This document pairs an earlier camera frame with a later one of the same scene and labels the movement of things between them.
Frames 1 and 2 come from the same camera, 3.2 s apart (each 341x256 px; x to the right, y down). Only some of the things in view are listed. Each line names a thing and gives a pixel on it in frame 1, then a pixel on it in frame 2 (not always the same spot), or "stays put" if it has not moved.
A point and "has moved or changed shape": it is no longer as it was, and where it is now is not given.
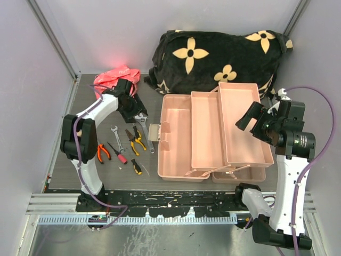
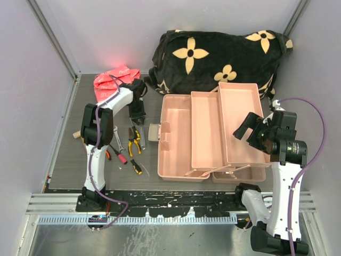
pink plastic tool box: [199, 139] stays put
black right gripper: [258, 111] to [252, 120]
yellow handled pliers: [136, 138] has moved or changed shape
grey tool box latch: [154, 132] stays put
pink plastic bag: [106, 80] stays put
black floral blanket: [184, 61] stays put
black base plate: [163, 204] stays put
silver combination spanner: [121, 150] stays put
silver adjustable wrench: [141, 119] to [142, 137]
